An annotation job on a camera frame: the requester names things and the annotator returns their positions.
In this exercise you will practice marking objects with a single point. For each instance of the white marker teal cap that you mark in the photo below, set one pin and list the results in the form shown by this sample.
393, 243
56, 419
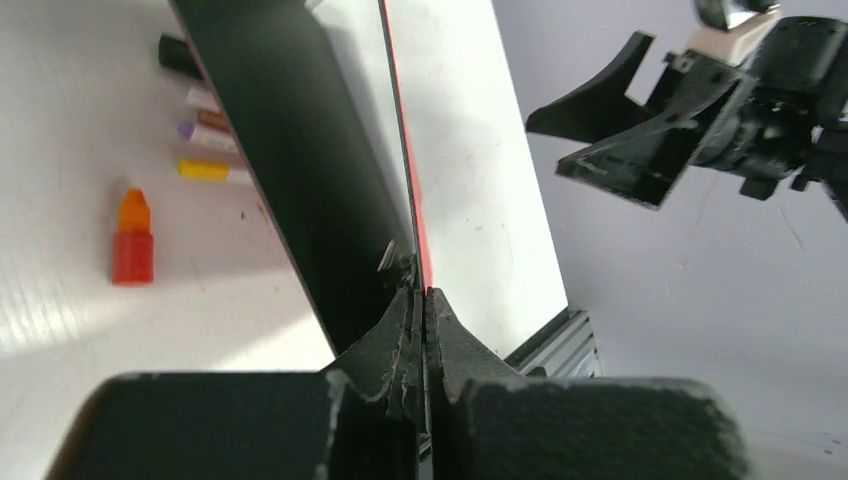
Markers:
202, 99

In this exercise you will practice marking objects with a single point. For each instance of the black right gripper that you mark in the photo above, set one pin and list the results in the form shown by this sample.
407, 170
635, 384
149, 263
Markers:
781, 116

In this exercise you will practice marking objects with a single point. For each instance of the red orange small bottle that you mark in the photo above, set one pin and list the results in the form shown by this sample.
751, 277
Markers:
132, 259

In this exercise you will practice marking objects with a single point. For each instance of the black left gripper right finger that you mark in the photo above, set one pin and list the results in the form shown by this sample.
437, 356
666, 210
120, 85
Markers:
491, 422

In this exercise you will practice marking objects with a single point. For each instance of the red folder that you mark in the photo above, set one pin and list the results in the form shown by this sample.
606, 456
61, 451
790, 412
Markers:
309, 90

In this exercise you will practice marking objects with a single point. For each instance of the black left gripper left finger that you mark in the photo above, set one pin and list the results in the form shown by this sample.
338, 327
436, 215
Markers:
354, 419

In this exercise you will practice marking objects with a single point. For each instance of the white marker yellow caps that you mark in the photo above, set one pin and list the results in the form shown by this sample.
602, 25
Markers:
213, 172

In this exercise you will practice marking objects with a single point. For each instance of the white marker purple cap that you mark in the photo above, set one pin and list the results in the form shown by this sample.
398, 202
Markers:
207, 137

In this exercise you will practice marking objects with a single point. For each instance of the white marker brown cap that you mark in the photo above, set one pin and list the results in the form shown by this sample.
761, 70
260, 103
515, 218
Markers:
213, 120

